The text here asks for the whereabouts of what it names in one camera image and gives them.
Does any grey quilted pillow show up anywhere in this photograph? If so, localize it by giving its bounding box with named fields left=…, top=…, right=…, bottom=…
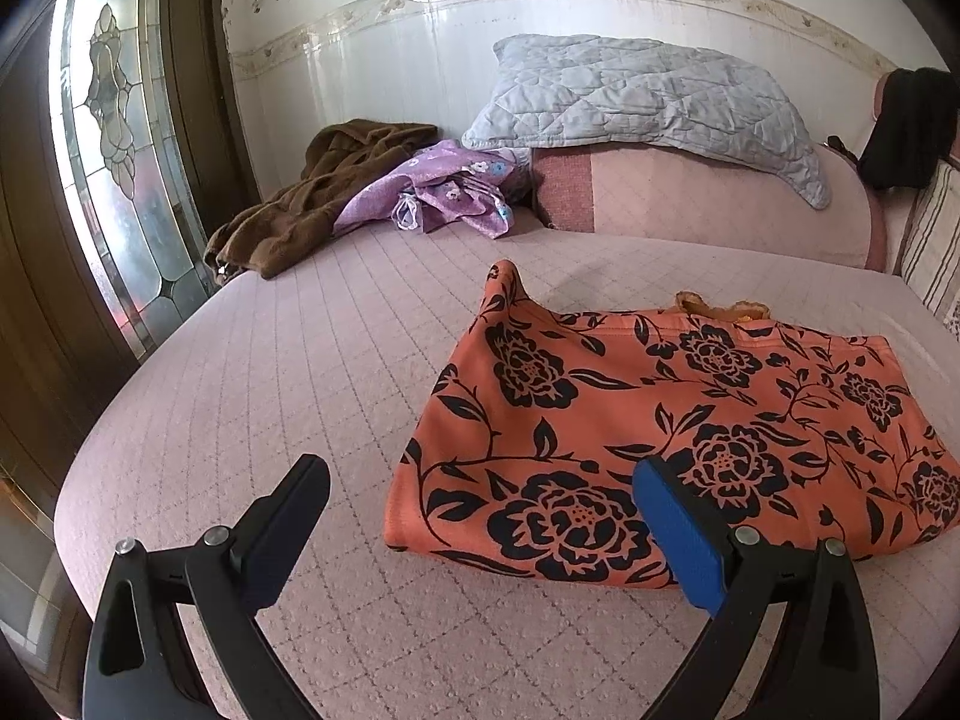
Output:
left=461, top=34, right=833, bottom=211

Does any orange black floral shirt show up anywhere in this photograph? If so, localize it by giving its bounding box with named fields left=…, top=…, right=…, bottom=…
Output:
left=382, top=260, right=960, bottom=590

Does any brown cloth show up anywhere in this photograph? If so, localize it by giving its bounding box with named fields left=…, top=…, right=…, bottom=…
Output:
left=204, top=118, right=440, bottom=280

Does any black garment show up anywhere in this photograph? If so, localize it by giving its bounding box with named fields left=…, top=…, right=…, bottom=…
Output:
left=857, top=67, right=960, bottom=192

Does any wooden stained glass door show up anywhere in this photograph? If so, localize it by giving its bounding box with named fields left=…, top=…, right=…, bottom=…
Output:
left=0, top=0, right=260, bottom=691

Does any striped floral cushion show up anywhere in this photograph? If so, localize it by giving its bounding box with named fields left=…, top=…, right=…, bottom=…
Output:
left=898, top=157, right=960, bottom=335

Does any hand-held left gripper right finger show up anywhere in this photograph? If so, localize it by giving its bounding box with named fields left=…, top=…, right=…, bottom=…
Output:
left=632, top=456, right=880, bottom=720

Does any pink bolster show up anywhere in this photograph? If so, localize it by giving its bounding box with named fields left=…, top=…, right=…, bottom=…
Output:
left=531, top=142, right=893, bottom=271

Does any purple floral cloth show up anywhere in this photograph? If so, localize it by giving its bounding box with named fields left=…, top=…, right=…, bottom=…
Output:
left=332, top=139, right=535, bottom=241

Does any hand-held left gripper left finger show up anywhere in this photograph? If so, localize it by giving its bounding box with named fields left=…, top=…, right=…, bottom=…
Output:
left=82, top=454, right=331, bottom=720

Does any pink quilted bed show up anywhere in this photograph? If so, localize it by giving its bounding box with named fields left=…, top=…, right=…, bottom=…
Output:
left=52, top=229, right=960, bottom=720

